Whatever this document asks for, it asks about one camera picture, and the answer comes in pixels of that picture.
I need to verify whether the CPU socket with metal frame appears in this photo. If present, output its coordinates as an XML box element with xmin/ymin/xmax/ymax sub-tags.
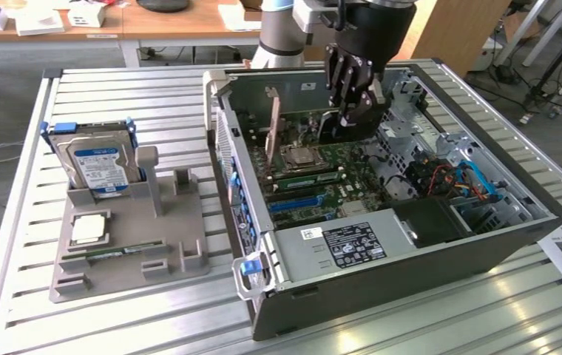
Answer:
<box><xmin>279</xmin><ymin>143</ymin><xmax>331</xmax><ymax>174</ymax></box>

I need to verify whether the black tripod stand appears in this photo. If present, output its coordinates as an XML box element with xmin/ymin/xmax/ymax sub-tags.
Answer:
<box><xmin>521</xmin><ymin>0</ymin><xmax>562</xmax><ymax>120</ymax></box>

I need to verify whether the red wire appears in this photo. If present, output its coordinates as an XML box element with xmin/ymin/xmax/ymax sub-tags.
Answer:
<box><xmin>432</xmin><ymin>164</ymin><xmax>461</xmax><ymax>194</ymax></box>

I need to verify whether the silver metal drive cage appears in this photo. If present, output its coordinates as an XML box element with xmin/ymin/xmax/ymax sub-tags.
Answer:
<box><xmin>373</xmin><ymin>98</ymin><xmax>441</xmax><ymax>149</ymax></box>

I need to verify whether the blue expansion slot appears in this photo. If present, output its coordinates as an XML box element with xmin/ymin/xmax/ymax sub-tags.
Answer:
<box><xmin>267</xmin><ymin>195</ymin><xmax>328</xmax><ymax>214</ymax></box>

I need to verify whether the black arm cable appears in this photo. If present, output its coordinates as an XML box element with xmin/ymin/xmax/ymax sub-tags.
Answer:
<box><xmin>336</xmin><ymin>0</ymin><xmax>351</xmax><ymax>31</ymax></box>

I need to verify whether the blue SATA wire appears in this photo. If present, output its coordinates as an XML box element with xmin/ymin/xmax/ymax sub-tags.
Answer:
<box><xmin>450</xmin><ymin>160</ymin><xmax>505</xmax><ymax>203</ymax></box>

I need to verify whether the small white printed box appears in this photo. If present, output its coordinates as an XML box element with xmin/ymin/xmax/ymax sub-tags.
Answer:
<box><xmin>67</xmin><ymin>2</ymin><xmax>108</xmax><ymax>28</ymax></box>

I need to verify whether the grey plastic parts rack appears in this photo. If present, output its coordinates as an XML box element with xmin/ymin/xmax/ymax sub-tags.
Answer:
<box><xmin>48</xmin><ymin>145</ymin><xmax>212</xmax><ymax>305</ymax></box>

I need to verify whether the small silver heatsink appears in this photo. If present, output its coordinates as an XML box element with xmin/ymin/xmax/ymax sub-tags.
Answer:
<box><xmin>340</xmin><ymin>201</ymin><xmax>377</xmax><ymax>218</ymax></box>

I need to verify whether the white device under table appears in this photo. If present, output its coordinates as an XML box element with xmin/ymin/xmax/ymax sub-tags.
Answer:
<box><xmin>469</xmin><ymin>35</ymin><xmax>505</xmax><ymax>72</ymax></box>

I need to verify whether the hard disk in blue caddy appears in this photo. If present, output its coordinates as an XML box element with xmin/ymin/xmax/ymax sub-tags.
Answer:
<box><xmin>39</xmin><ymin>117</ymin><xmax>139</xmax><ymax>200</ymax></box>

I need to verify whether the black round object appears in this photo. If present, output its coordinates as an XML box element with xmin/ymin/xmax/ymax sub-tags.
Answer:
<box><xmin>136</xmin><ymin>0</ymin><xmax>192</xmax><ymax>13</ymax></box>

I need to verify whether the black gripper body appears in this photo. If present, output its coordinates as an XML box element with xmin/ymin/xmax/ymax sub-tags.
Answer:
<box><xmin>332</xmin><ymin>0</ymin><xmax>418</xmax><ymax>75</ymax></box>

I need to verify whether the silver CPU chip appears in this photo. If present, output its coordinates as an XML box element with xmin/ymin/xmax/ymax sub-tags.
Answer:
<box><xmin>71</xmin><ymin>216</ymin><xmax>108</xmax><ymax>246</ymax></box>

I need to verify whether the white paper stack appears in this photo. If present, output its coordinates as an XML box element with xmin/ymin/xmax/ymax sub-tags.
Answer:
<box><xmin>219</xmin><ymin>2</ymin><xmax>264</xmax><ymax>33</ymax></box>

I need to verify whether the grey power supply unit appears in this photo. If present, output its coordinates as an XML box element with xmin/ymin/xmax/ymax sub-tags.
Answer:
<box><xmin>273</xmin><ymin>209</ymin><xmax>418</xmax><ymax>283</ymax></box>

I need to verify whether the graphics card with metal bracket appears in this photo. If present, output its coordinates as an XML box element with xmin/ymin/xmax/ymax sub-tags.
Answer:
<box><xmin>263</xmin><ymin>85</ymin><xmax>387</xmax><ymax>179</ymax></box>

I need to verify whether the open black PC case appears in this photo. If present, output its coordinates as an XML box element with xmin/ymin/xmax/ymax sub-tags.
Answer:
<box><xmin>201</xmin><ymin>57</ymin><xmax>562</xmax><ymax>342</ymax></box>

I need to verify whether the green RAM stick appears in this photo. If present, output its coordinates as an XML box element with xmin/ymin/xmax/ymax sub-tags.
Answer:
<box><xmin>61</xmin><ymin>240</ymin><xmax>164</xmax><ymax>260</ymax></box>
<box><xmin>273</xmin><ymin>171</ymin><xmax>345</xmax><ymax>190</ymax></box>

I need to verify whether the plain white box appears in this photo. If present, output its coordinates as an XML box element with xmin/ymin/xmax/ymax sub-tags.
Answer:
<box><xmin>16</xmin><ymin>6</ymin><xmax>67</xmax><ymax>37</ymax></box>

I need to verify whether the wooden cabinet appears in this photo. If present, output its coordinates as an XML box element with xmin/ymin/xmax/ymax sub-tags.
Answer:
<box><xmin>398</xmin><ymin>0</ymin><xmax>514</xmax><ymax>78</ymax></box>

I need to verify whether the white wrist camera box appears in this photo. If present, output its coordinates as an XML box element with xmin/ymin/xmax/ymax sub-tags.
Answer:
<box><xmin>292</xmin><ymin>0</ymin><xmax>343</xmax><ymax>37</ymax></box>

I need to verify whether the green motherboard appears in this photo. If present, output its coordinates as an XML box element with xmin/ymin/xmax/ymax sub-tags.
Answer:
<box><xmin>245</xmin><ymin>110</ymin><xmax>392</xmax><ymax>227</ymax></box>

